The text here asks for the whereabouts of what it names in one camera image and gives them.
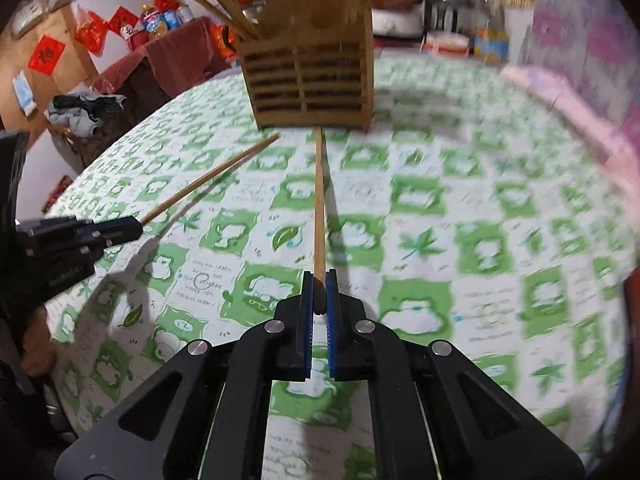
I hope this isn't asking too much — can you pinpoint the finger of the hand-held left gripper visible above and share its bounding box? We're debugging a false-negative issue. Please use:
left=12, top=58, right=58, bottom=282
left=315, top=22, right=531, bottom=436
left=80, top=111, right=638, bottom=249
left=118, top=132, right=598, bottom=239
left=17, top=216, right=144, bottom=240
left=25, top=238, right=113, bottom=261

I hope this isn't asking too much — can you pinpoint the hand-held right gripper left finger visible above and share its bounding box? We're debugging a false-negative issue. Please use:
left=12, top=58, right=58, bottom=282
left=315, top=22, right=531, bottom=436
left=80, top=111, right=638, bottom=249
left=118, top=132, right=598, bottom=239
left=54, top=270, right=317, bottom=480

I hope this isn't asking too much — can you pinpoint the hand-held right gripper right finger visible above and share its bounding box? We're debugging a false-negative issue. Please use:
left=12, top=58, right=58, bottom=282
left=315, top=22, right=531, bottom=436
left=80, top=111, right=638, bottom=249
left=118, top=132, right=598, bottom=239
left=325, top=269, right=586, bottom=480

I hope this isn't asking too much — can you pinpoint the wooden chopstick holder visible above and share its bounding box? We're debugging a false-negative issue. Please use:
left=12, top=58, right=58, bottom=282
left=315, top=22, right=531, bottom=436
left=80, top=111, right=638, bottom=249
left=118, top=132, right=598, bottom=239
left=235, top=0, right=375, bottom=132

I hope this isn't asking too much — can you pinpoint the person's left hand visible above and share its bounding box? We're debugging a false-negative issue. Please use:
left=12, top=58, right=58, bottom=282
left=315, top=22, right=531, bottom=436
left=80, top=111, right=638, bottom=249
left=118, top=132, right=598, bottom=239
left=24, top=305, right=56, bottom=377

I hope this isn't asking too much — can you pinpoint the red patterned box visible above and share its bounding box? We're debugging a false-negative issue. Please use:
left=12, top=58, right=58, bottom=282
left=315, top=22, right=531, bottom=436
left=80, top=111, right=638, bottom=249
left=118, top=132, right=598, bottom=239
left=42, top=175, right=71, bottom=213

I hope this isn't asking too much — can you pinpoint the wicker chair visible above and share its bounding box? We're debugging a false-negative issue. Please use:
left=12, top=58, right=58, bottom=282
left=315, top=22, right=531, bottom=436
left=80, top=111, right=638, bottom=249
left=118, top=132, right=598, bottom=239
left=60, top=127, right=101, bottom=161

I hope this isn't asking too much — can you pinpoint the pile of dark clothes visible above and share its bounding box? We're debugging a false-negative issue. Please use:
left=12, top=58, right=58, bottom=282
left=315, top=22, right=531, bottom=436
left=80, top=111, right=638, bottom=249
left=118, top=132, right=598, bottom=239
left=47, top=91, right=128, bottom=138

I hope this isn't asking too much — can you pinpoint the wooden cabinet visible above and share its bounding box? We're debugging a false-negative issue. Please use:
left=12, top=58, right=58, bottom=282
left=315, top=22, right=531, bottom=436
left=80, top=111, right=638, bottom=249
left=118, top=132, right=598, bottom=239
left=0, top=5, right=98, bottom=136

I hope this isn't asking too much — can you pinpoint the green printed tablecloth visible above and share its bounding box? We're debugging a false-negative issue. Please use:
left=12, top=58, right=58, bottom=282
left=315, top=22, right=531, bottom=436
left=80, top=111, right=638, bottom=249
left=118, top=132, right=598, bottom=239
left=45, top=55, right=631, bottom=480

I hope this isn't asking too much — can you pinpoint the blue face mask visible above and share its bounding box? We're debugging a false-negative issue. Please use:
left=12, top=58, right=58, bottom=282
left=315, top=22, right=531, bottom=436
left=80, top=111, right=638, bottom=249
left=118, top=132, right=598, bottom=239
left=12, top=71, right=38, bottom=113

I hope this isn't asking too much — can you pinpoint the red cloth covered side table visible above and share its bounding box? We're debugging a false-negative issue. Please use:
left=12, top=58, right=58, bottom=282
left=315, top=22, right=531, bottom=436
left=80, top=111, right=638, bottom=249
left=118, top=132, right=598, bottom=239
left=127, top=16, right=236, bottom=106

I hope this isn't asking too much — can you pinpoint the diamond red paper decoration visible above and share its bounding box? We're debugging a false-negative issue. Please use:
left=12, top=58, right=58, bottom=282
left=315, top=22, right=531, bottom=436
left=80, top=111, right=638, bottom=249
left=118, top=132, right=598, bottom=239
left=27, top=35, right=66, bottom=76

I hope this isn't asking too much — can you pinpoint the crumpled red paper decoration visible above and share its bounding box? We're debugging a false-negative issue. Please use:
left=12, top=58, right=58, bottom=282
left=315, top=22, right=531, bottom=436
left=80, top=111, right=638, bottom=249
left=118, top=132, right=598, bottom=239
left=75, top=10, right=108, bottom=53

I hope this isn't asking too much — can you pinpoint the square red paper decoration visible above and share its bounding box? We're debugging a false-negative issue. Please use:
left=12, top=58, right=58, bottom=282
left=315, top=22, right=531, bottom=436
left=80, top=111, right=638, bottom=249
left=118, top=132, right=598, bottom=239
left=107, top=6, right=140, bottom=38

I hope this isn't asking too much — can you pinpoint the clear plastic bag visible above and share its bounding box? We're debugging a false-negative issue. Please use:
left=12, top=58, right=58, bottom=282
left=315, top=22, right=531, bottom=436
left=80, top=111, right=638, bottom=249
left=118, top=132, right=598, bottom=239
left=10, top=0, right=76, bottom=36

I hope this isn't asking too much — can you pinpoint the white electric cooker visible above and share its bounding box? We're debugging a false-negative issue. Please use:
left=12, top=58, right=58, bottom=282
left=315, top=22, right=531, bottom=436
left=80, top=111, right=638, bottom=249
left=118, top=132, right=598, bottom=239
left=372, top=7, right=426, bottom=38

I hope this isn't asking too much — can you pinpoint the clear bottle blue label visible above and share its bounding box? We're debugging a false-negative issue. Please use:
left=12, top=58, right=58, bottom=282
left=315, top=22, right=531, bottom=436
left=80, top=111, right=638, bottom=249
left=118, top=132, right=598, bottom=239
left=472, top=0, right=508, bottom=63

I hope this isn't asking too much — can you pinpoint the glass jar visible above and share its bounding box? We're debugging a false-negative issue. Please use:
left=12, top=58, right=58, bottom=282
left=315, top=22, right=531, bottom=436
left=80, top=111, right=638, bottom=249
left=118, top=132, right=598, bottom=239
left=425, top=0, right=476, bottom=36

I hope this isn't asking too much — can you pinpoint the pink floral blanket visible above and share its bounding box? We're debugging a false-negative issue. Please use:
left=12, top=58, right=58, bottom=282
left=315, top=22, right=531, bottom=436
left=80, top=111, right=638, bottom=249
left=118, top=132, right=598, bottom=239
left=500, top=0, right=640, bottom=171

